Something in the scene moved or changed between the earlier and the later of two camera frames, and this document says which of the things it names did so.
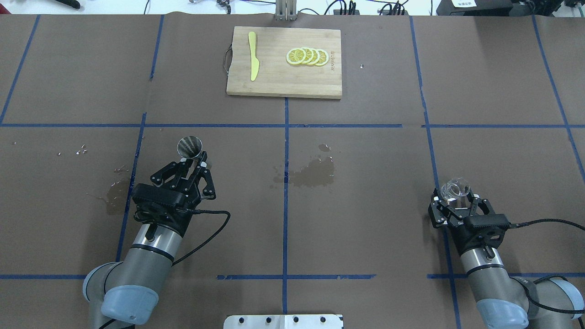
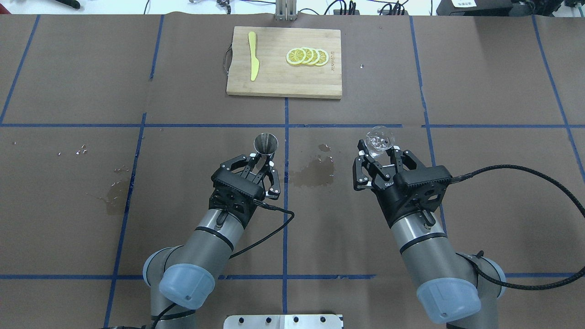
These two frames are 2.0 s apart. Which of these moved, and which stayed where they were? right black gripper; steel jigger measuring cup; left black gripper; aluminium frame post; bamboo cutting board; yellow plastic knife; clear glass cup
Moved: right black gripper; clear glass cup; left black gripper; steel jigger measuring cup
Stayed: bamboo cutting board; aluminium frame post; yellow plastic knife
